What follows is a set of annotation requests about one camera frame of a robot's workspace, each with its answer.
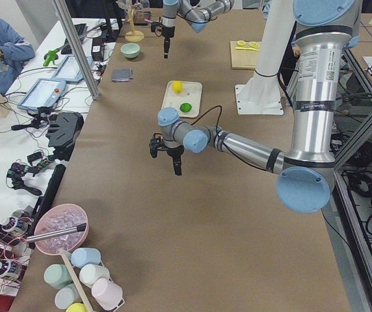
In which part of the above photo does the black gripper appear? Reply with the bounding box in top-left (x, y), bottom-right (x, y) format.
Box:
top-left (166, 146), bottom-right (184, 176)
top-left (161, 16), bottom-right (175, 59)

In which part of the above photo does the green lime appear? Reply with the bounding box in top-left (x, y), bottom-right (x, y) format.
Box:
top-left (179, 102), bottom-right (193, 113)

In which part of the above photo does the whole yellow lemon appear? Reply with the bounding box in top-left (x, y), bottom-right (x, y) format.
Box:
top-left (172, 81), bottom-right (183, 94)

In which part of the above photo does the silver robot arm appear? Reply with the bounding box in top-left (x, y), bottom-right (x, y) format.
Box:
top-left (161, 0), bottom-right (234, 59)
top-left (149, 1), bottom-right (362, 213)

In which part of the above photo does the beige plastic tray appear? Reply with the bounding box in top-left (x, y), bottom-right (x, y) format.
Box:
top-left (161, 81), bottom-right (202, 118)

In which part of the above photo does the wooden mug tree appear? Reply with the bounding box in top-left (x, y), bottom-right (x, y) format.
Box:
top-left (125, 1), bottom-right (144, 42)

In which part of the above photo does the mint green bowl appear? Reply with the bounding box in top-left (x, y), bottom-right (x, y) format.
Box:
top-left (120, 42), bottom-right (140, 59)

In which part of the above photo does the grey folded cloth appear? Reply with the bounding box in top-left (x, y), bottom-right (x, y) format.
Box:
top-left (111, 68), bottom-right (133, 82)

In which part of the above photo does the yellow lemon peel piece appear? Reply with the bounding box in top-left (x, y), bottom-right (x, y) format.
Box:
top-left (234, 46), bottom-right (259, 51)

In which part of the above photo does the wooden cutting board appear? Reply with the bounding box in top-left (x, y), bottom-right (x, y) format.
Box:
top-left (230, 40), bottom-right (261, 70)

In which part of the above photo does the black keyboard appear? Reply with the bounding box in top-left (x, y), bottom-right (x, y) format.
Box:
top-left (60, 23), bottom-right (88, 55)

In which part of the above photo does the blue teach pendant far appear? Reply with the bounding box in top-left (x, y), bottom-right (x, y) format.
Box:
top-left (51, 55), bottom-right (83, 84)

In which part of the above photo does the blue teach pendant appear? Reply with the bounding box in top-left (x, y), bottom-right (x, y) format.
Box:
top-left (51, 55), bottom-right (83, 84)
top-left (18, 78), bottom-right (67, 111)

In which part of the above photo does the green toy clamp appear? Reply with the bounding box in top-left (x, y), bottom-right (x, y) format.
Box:
top-left (43, 47), bottom-right (62, 67)

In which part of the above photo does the pink bowl with ice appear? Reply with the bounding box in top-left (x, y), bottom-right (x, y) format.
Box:
top-left (25, 203), bottom-right (89, 255)

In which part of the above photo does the blue teach pendant near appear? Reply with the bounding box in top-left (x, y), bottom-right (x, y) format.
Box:
top-left (18, 78), bottom-right (67, 111)

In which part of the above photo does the blue plastic cup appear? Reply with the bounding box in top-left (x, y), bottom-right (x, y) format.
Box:
top-left (71, 248), bottom-right (101, 268)

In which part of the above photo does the white plastic cup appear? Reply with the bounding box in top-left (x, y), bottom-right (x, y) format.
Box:
top-left (79, 264), bottom-right (110, 289)

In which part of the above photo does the pink plastic cup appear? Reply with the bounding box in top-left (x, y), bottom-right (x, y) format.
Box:
top-left (91, 278), bottom-right (125, 311)

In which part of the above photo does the seated person blue jacket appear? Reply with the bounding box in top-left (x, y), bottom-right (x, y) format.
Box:
top-left (0, 18), bottom-right (35, 95)

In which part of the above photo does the green plastic cup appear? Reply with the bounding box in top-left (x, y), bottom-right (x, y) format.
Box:
top-left (44, 264), bottom-right (73, 290)

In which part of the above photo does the grey plastic cup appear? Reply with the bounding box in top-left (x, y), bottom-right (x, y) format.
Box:
top-left (55, 283), bottom-right (82, 310)

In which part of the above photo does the yellow plastic cup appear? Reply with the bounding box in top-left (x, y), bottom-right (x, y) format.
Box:
top-left (66, 302), bottom-right (87, 312)

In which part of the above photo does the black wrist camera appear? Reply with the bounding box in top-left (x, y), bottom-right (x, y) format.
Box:
top-left (149, 133), bottom-right (166, 158)

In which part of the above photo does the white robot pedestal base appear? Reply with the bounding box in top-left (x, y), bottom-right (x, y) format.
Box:
top-left (234, 0), bottom-right (299, 116)

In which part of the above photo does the aluminium frame post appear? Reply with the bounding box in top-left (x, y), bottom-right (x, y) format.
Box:
top-left (52, 0), bottom-right (100, 100)

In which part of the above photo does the black bracket device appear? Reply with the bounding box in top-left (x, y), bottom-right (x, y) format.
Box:
top-left (46, 112), bottom-right (84, 161)

